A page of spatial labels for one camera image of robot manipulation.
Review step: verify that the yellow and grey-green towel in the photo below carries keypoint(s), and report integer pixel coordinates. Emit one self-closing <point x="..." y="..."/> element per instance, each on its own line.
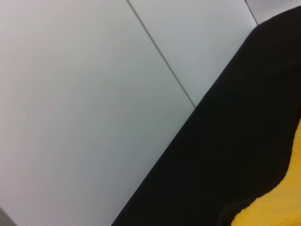
<point x="277" y="207"/>

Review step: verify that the black tablecloth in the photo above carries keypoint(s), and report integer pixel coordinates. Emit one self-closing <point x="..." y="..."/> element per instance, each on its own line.
<point x="223" y="141"/>

